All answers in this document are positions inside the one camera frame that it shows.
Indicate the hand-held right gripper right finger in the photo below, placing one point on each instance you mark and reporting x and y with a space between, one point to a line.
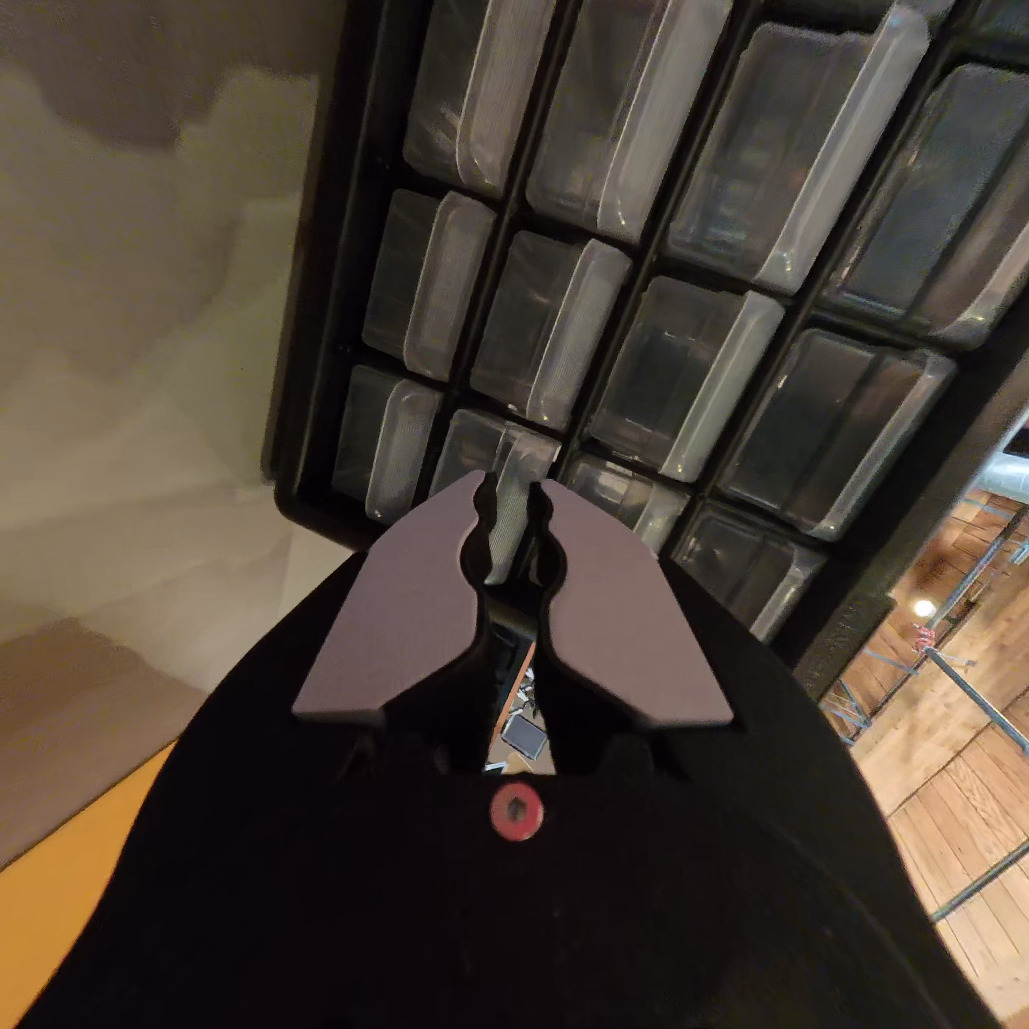
627 627

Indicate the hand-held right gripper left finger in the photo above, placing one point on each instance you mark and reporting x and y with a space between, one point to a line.
394 611

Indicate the black drawer cabinet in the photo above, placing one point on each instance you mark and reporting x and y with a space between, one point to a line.
338 241

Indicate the grid of clear drawers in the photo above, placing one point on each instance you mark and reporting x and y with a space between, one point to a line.
699 370

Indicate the round ceiling light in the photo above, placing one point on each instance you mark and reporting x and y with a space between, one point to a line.
924 607

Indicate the metal pipe with red fitting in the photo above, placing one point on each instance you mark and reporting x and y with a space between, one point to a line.
977 695

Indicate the short silver ventilation duct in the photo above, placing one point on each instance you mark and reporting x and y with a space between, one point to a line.
1009 474

